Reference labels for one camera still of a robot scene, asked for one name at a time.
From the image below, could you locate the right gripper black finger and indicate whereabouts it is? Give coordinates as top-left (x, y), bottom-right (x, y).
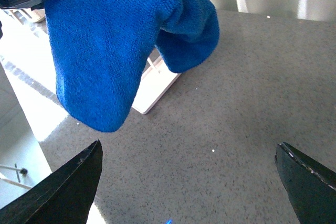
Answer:
top-left (275, 142), bottom-right (335, 223)
top-left (1, 141), bottom-right (103, 223)

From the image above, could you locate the blue microfiber cloth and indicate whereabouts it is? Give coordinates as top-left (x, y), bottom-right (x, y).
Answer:
top-left (44, 0), bottom-right (219, 132)

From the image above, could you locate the white rack with wooden bars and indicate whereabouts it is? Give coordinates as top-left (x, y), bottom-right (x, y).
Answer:
top-left (132, 49), bottom-right (181, 114)

